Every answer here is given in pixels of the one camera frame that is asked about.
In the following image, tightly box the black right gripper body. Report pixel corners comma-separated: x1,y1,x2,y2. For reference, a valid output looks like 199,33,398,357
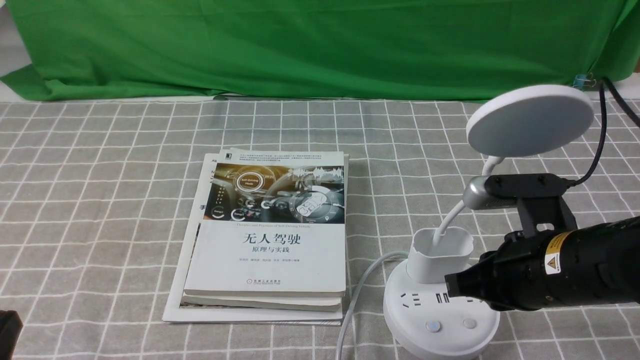
473,217,639,312

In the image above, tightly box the white self-driving book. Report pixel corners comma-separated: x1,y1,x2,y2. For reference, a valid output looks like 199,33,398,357
183,147,347,298

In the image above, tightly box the green backdrop cloth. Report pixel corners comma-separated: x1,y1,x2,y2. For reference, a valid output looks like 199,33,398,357
1,0,639,101

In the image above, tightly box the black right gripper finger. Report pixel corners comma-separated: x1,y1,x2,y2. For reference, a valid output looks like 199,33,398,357
445,264,496,301

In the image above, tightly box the black cable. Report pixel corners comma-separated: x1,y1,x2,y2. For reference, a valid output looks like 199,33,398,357
564,78,640,188

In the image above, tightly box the white bottom magazine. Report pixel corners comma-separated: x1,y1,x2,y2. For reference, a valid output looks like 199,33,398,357
162,153,343,326

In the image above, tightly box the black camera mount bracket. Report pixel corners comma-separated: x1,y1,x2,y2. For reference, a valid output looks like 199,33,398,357
484,173,578,239

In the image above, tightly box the white desk lamp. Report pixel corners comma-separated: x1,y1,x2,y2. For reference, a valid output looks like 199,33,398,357
382,84,595,360

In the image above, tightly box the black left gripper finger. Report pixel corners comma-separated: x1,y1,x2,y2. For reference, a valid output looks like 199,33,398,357
0,310,23,360

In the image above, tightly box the grey checked tablecloth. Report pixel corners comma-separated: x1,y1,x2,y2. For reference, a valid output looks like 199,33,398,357
0,100,640,360

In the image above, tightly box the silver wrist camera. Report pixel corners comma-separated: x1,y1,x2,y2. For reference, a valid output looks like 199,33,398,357
462,175,517,211

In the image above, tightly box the white lamp power cord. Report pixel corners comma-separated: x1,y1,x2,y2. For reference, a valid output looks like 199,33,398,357
334,250,410,360

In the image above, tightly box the blue binder clip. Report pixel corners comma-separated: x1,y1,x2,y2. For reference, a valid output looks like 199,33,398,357
572,73,598,92

